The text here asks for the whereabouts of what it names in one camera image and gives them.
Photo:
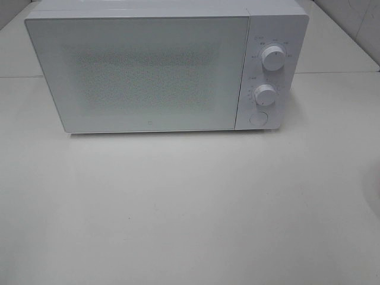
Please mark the round door release button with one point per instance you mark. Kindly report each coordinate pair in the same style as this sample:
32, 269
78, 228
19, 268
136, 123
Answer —
259, 119

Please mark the white microwave door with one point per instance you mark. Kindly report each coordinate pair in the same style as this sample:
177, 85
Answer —
143, 74

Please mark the upper white power knob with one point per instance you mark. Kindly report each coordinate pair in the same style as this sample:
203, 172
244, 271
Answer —
273, 57

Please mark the lower white timer knob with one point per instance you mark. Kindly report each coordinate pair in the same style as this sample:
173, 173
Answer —
265, 95

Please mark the white microwave oven body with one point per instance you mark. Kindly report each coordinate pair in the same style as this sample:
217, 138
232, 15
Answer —
279, 22

